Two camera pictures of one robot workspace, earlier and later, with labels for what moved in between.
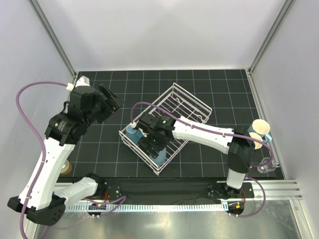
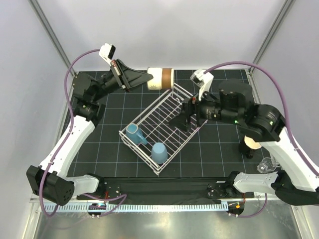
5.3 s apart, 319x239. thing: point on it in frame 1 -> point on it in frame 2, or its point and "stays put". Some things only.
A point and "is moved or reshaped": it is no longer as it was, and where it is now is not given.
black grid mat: x=112 y=149 stays put
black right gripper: x=145 y=142 -> x=192 y=106
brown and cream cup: x=67 y=168 is moved or reshaped
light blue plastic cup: x=161 y=160 stays put
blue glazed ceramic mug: x=133 y=134 stays put
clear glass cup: x=267 y=169 stays put
